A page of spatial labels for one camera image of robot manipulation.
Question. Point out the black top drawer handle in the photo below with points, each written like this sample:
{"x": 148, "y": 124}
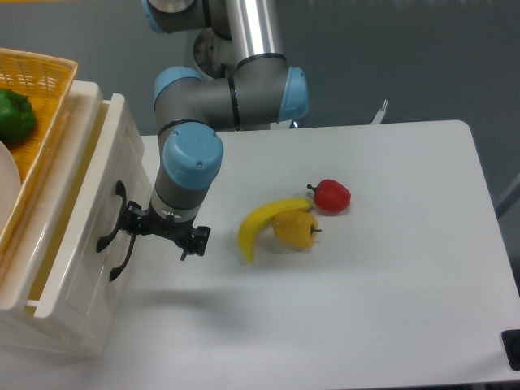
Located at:
{"x": 104, "y": 241}

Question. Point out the black object at table edge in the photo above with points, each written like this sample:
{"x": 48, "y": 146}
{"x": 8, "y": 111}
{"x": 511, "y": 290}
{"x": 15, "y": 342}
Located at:
{"x": 511, "y": 341}

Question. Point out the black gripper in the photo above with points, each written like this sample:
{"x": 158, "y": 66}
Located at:
{"x": 139, "y": 222}

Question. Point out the yellow toy bell pepper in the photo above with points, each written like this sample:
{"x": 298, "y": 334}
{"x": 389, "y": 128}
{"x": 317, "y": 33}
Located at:
{"x": 297, "y": 228}

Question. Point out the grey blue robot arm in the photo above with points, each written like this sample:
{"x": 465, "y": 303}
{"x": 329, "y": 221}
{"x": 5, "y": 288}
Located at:
{"x": 186, "y": 104}

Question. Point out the red toy bell pepper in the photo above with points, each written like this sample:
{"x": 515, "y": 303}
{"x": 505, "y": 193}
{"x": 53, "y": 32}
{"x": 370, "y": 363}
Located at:
{"x": 330, "y": 196}

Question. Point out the black drawer handle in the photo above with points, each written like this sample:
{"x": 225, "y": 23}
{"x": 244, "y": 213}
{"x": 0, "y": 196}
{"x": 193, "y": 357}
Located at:
{"x": 115, "y": 272}
{"x": 104, "y": 241}

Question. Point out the yellow plastic banana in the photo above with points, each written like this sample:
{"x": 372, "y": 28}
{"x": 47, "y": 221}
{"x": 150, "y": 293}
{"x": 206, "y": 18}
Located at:
{"x": 263, "y": 216}

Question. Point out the white table clamp bracket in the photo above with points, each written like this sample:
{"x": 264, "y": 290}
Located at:
{"x": 380, "y": 114}

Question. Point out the white lower drawer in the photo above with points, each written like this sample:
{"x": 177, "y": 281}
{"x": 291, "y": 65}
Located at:
{"x": 87, "y": 300}

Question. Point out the white drawer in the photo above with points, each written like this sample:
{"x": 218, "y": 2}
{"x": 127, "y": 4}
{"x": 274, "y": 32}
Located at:
{"x": 87, "y": 300}
{"x": 117, "y": 156}

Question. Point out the green toy bell pepper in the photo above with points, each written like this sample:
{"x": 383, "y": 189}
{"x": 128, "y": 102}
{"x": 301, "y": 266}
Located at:
{"x": 18, "y": 120}

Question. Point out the black lower drawer handle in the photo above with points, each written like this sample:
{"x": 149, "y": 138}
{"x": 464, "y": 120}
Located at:
{"x": 115, "y": 272}

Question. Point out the white drawer cabinet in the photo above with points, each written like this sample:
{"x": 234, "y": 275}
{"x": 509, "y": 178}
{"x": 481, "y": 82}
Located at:
{"x": 32, "y": 250}

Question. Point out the yellow woven basket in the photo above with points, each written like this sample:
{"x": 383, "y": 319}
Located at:
{"x": 46, "y": 81}

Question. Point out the white top drawer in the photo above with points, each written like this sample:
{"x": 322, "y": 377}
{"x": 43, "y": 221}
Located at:
{"x": 117, "y": 156}

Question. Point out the white plate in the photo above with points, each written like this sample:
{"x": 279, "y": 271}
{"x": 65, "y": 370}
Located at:
{"x": 10, "y": 184}

